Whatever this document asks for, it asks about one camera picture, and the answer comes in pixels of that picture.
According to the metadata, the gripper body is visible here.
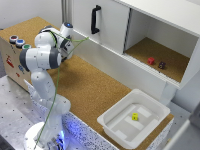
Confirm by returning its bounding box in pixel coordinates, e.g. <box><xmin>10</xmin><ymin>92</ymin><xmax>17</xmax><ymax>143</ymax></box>
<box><xmin>60</xmin><ymin>42</ymin><xmax>75</xmax><ymax>61</ymax></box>

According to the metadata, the green button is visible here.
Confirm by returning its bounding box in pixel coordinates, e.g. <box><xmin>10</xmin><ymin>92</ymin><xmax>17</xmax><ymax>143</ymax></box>
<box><xmin>21</xmin><ymin>43</ymin><xmax>33</xmax><ymax>51</ymax></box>

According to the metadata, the white sliding door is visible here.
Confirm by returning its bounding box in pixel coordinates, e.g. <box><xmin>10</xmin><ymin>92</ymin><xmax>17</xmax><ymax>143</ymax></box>
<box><xmin>72</xmin><ymin>0</ymin><xmax>131</xmax><ymax>54</ymax></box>

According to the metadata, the blue button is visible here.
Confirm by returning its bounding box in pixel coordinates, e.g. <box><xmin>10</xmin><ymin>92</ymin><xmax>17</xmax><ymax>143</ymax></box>
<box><xmin>15</xmin><ymin>38</ymin><xmax>26</xmax><ymax>49</ymax></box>

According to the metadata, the red button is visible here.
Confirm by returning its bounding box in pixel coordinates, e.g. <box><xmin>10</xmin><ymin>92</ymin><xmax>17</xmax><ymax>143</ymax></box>
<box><xmin>8</xmin><ymin>34</ymin><xmax>19</xmax><ymax>45</ymax></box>

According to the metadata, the pink block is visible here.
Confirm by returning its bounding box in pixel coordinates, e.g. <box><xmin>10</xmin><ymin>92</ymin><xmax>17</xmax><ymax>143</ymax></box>
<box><xmin>147</xmin><ymin>57</ymin><xmax>156</xmax><ymax>66</ymax></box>

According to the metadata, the white cabinet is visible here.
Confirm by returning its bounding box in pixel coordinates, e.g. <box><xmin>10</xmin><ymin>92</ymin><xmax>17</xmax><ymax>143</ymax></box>
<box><xmin>61</xmin><ymin>0</ymin><xmax>200</xmax><ymax>107</ymax></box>

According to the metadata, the yellow block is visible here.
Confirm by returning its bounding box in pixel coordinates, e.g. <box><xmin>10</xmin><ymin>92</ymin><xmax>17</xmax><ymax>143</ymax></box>
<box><xmin>131</xmin><ymin>112</ymin><xmax>140</xmax><ymax>121</ymax></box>

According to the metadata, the white plastic box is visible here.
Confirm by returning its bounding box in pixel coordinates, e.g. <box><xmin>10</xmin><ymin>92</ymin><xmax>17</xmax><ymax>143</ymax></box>
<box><xmin>96</xmin><ymin>88</ymin><xmax>171</xmax><ymax>150</ymax></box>

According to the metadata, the green cable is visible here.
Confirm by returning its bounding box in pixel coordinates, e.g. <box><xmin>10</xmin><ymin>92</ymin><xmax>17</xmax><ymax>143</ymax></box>
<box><xmin>33</xmin><ymin>30</ymin><xmax>90</xmax><ymax>150</ymax></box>

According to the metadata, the black door handle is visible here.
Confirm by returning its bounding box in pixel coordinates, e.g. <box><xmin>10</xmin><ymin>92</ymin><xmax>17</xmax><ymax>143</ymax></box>
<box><xmin>90</xmin><ymin>4</ymin><xmax>102</xmax><ymax>35</ymax></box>

